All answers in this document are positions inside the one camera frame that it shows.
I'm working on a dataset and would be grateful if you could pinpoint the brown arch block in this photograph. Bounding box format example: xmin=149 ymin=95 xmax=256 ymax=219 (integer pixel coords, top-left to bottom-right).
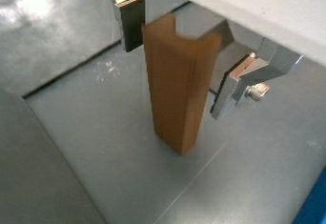
xmin=143 ymin=13 xmax=222 ymax=154

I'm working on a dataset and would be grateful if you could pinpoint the blue shape sorter board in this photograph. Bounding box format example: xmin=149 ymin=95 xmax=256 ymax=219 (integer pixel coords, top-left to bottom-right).
xmin=292 ymin=167 xmax=326 ymax=224

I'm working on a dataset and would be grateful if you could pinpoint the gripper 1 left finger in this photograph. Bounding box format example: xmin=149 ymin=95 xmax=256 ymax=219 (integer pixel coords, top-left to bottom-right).
xmin=111 ymin=0 xmax=145 ymax=52

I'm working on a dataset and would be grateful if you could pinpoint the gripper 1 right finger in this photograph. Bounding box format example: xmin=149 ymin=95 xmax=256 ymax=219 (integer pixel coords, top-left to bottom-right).
xmin=210 ymin=38 xmax=303 ymax=119

